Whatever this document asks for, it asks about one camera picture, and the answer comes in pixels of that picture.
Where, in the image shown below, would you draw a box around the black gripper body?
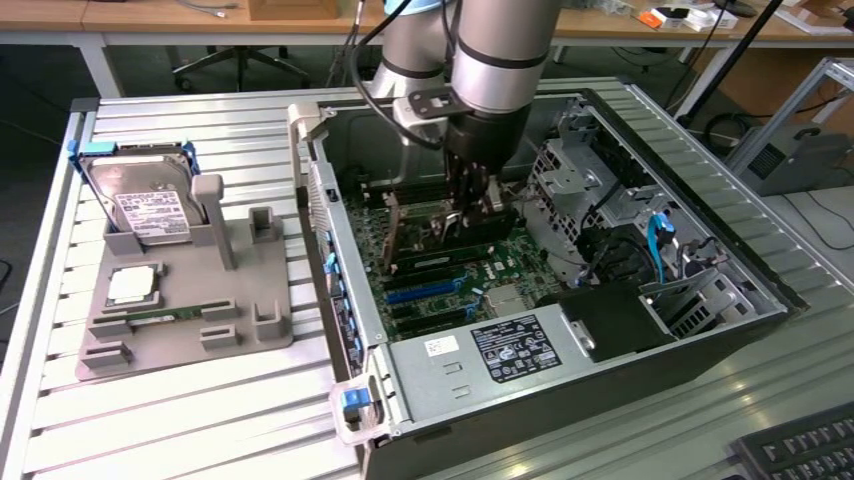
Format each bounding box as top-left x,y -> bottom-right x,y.
444,104 -> 533,174

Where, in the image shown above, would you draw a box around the green graphics card with fan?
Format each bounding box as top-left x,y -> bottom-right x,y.
384,189 -> 524,267

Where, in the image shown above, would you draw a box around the black RAM slot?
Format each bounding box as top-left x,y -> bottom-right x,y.
364,178 -> 450,195
368,189 -> 450,206
361,173 -> 450,189
365,183 -> 450,200

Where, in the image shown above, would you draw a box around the dark RAM stick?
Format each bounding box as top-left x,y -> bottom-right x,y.
389,247 -> 496,275

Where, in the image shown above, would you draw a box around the silver disk bay cage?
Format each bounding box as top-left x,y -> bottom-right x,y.
526,137 -> 673,291

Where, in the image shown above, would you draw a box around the green motherboard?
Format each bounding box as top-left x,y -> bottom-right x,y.
337,172 -> 576,346

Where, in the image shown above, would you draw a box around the black expansion slot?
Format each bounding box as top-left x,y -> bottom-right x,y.
398,308 -> 473,336
381,269 -> 457,294

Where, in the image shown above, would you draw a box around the silver chipset heatsink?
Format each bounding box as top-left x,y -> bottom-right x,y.
484,287 -> 536,315

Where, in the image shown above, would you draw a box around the wooden desk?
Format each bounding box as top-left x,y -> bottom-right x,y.
0,0 -> 389,99
553,0 -> 854,124

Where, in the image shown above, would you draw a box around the black plastic shroud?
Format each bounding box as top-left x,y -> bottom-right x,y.
536,287 -> 677,364

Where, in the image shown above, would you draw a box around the orange and white box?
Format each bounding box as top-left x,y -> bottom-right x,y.
637,7 -> 696,32

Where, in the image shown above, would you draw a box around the grey power supply unit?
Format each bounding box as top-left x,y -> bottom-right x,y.
385,303 -> 597,425

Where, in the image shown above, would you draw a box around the black office chair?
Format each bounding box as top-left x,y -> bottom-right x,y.
170,44 -> 314,94

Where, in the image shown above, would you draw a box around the vented silver disk bay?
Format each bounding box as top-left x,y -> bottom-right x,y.
637,269 -> 763,341

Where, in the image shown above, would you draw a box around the black tripod pole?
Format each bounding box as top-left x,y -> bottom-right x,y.
673,0 -> 788,126

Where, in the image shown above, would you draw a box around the blue case latch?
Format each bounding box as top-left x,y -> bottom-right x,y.
340,389 -> 373,420

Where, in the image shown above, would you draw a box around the grey control box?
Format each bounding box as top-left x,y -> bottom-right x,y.
724,119 -> 854,199

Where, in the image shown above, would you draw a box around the black open PC case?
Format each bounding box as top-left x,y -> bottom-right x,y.
286,87 -> 813,480

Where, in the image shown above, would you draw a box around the silver hard disk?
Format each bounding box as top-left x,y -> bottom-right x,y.
87,155 -> 210,247

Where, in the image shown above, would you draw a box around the green RAM stick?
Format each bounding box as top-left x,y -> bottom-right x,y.
126,305 -> 206,326

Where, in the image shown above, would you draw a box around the grey parts rack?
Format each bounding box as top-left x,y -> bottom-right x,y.
74,174 -> 297,384

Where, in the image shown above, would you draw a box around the silver CPU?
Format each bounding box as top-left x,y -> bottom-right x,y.
106,268 -> 162,305

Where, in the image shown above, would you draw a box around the white papers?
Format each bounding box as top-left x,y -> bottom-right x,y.
773,4 -> 854,36

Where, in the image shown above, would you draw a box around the hard disk drive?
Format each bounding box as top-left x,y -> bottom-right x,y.
69,141 -> 203,236

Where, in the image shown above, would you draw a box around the brown wooden block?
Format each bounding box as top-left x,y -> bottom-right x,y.
800,0 -> 854,19

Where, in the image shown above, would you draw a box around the black keyboard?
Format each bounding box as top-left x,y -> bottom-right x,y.
726,403 -> 854,480

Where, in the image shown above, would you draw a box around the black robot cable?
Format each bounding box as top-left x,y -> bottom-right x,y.
350,0 -> 469,151

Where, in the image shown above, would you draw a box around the blue wire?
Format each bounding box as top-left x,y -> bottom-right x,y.
644,212 -> 677,287

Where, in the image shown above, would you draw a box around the white cable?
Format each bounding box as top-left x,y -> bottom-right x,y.
174,0 -> 241,20

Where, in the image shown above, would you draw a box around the aluminium profile frame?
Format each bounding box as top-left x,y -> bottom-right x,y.
767,55 -> 854,151

